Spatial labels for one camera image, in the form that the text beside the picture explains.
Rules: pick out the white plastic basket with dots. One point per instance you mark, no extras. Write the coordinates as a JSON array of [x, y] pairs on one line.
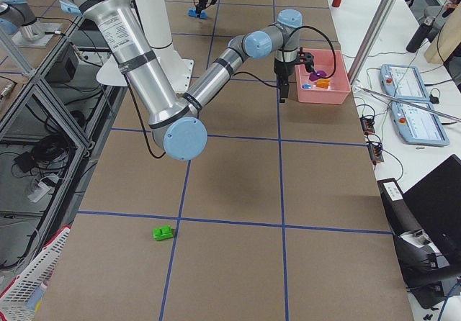
[[22, 298]]

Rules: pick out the long blue four-stud block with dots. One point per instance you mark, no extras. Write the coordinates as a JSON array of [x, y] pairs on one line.
[[201, 14]]

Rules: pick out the orange terminal connector block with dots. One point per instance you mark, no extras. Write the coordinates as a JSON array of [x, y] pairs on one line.
[[368, 124]]

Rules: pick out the black laptop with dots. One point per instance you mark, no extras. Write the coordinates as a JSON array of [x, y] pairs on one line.
[[428, 213]]

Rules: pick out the green toy block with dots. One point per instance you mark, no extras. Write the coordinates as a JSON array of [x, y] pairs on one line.
[[162, 233]]

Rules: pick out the teach pendant with red button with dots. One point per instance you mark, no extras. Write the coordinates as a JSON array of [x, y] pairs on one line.
[[403, 82]]

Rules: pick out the purple block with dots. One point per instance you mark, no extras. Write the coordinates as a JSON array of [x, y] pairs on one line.
[[318, 75]]

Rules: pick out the aluminium frame profile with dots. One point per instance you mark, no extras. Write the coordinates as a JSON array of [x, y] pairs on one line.
[[381, 15]]

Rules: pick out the black water bottle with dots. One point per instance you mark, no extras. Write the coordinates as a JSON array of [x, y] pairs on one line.
[[420, 34]]

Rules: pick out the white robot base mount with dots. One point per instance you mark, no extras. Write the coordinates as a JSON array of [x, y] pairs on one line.
[[138, 35]]

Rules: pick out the pink plastic box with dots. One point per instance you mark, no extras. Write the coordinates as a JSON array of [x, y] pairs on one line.
[[340, 86]]

